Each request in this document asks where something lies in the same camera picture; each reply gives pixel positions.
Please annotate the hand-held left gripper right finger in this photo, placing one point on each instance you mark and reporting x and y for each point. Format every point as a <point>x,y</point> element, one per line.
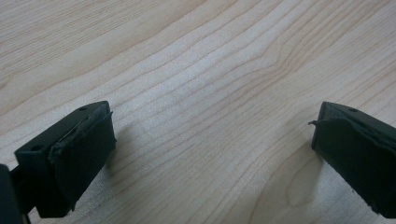
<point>358,155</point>

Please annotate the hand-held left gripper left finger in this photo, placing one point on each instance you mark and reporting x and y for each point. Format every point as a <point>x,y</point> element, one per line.
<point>68,158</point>

